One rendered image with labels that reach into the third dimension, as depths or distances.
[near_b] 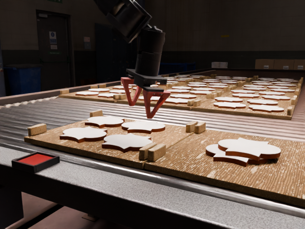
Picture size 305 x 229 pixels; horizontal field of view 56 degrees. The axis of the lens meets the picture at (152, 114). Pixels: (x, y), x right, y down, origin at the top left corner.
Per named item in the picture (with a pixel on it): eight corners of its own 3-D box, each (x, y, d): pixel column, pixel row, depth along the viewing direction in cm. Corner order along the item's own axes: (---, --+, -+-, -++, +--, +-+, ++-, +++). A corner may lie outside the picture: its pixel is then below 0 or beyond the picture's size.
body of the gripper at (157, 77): (146, 77, 77) (150, 49, 75) (167, 87, 69) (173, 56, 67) (124, 75, 74) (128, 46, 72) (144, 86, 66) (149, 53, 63)
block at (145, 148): (145, 161, 65) (144, 149, 64) (137, 160, 66) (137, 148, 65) (157, 153, 70) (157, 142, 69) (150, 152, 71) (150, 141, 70)
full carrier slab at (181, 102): (189, 110, 131) (189, 101, 131) (116, 102, 151) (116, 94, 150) (213, 99, 161) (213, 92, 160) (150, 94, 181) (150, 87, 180)
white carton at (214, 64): (224, 71, 711) (225, 62, 707) (210, 71, 729) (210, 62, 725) (228, 70, 737) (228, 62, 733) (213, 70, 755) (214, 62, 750)
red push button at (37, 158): (34, 171, 64) (34, 165, 64) (17, 166, 67) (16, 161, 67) (55, 162, 70) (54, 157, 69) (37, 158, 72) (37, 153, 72)
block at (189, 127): (190, 133, 88) (190, 124, 87) (184, 132, 89) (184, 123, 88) (197, 129, 93) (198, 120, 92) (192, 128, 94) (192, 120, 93)
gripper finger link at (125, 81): (138, 103, 81) (144, 70, 78) (151, 112, 76) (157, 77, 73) (116, 103, 78) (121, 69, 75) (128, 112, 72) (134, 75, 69)
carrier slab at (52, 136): (142, 169, 64) (142, 162, 64) (23, 141, 84) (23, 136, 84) (199, 132, 94) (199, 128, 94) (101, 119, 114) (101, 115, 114)
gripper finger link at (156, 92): (151, 112, 76) (157, 77, 73) (166, 121, 70) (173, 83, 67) (128, 112, 72) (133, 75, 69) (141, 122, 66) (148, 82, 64)
